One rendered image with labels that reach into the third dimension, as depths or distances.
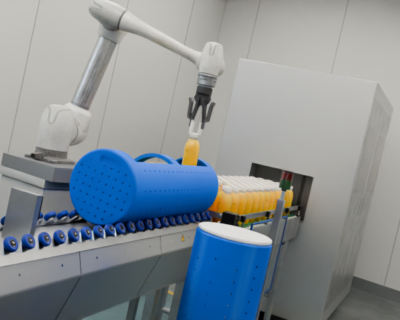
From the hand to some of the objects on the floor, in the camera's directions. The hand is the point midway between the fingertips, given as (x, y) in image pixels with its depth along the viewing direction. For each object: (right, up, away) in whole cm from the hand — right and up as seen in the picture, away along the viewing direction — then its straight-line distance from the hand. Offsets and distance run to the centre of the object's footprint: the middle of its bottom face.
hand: (195, 128), depth 285 cm
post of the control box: (-43, -129, +54) cm, 146 cm away
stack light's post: (+22, -144, +47) cm, 153 cm away
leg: (-33, -133, +21) cm, 138 cm away
